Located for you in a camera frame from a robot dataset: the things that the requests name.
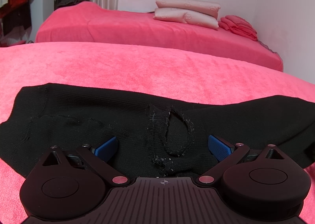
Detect black knit pants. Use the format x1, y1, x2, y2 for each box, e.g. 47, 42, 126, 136
1, 83, 314, 177

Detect near pink bed blanket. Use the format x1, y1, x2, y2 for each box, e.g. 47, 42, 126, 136
0, 42, 315, 224

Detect folded pink blanket stack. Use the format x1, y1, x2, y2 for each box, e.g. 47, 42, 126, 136
218, 15, 258, 41

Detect far pink bed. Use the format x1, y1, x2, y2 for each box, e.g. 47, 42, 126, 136
35, 1, 284, 71

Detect upper pink pillow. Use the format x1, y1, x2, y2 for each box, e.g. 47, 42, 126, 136
155, 0, 221, 19

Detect pink pillow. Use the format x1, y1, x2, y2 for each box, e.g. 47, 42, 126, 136
155, 0, 221, 19
153, 7, 219, 29

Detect lower pink pillow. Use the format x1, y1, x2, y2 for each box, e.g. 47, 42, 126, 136
153, 7, 219, 29

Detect hanging clothes rack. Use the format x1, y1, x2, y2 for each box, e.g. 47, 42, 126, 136
1, 0, 32, 47

